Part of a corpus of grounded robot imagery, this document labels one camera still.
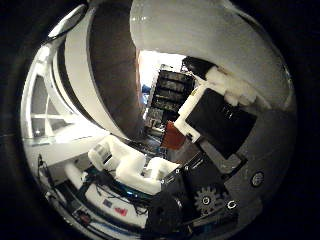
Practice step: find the black shelf unit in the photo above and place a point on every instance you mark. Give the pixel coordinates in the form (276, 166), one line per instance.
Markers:
(170, 90)

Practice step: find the orange box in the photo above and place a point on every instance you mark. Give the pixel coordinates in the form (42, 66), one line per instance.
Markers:
(173, 136)

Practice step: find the white frame structure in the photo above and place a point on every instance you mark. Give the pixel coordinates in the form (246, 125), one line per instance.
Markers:
(30, 100)

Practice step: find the white box with stickers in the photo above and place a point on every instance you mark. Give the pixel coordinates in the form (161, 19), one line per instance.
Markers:
(113, 205)

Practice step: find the blue floral patterned plate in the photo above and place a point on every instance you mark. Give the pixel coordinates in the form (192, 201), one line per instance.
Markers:
(78, 70)

